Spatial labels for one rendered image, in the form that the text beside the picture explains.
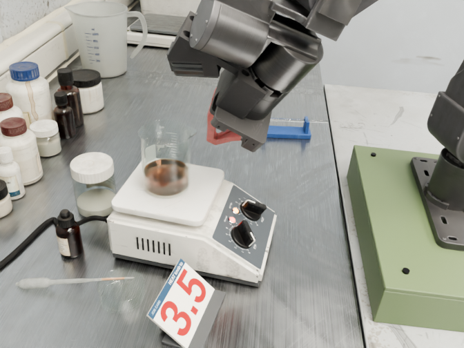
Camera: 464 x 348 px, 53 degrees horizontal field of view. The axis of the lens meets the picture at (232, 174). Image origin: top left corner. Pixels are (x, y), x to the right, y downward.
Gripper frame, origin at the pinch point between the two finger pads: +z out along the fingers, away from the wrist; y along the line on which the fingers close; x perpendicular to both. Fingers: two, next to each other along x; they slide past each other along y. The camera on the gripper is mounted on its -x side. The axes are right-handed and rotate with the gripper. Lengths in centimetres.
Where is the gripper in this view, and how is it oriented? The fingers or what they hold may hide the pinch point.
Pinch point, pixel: (213, 138)
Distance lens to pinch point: 61.2
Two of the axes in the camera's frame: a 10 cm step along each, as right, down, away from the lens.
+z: -4.7, 4.4, 7.7
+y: -2.0, 8.0, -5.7
